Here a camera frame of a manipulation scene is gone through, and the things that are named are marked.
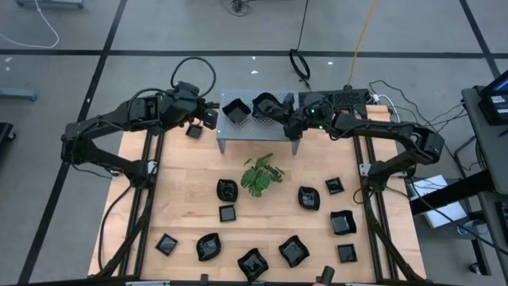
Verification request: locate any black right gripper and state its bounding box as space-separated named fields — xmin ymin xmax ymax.
xmin=269 ymin=92 xmax=307 ymax=141

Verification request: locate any round black pot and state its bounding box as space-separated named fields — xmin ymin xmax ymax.
xmin=252 ymin=91 xmax=283 ymax=119

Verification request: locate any green potted plant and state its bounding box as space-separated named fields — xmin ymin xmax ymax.
xmin=241 ymin=153 xmax=286 ymax=199

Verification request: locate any grey perforated metal shelf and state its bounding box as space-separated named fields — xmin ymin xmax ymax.
xmin=216 ymin=87 xmax=302 ymax=155

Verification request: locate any black perforated metal box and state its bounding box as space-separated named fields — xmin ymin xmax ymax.
xmin=298 ymin=88 xmax=371 ymax=109

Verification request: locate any black cylindrical object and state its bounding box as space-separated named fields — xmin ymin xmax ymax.
xmin=320 ymin=265 xmax=337 ymax=285

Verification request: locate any black metal beam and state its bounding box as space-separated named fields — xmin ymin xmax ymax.
xmin=408 ymin=169 xmax=496 ymax=216

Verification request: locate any grey metal floor bar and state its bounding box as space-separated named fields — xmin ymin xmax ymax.
xmin=0 ymin=87 xmax=39 ymax=102

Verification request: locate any white box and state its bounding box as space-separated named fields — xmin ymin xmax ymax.
xmin=406 ymin=174 xmax=469 ymax=230

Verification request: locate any grey metal table base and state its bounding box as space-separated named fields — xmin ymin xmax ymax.
xmin=14 ymin=0 xmax=85 ymax=10

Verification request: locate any black device with labels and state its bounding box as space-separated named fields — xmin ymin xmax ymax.
xmin=477 ymin=93 xmax=508 ymax=126

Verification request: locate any grey side desk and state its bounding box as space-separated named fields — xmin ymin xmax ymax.
xmin=461 ymin=85 xmax=508 ymax=286

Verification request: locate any blue screen monitor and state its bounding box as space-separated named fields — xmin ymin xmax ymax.
xmin=479 ymin=70 xmax=508 ymax=96

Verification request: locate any black coiled floor cable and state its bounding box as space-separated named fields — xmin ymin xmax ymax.
xmin=288 ymin=0 xmax=313 ymax=91

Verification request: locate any yellow floor cable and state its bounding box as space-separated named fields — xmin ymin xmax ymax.
xmin=347 ymin=0 xmax=378 ymax=89

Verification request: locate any black cable bundle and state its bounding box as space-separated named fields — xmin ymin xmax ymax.
xmin=221 ymin=0 xmax=255 ymax=17

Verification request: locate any black frame cable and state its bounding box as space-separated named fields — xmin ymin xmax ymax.
xmin=97 ymin=182 xmax=134 ymax=273

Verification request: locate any white floor cable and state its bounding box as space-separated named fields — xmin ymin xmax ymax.
xmin=0 ymin=0 xmax=60 ymax=49

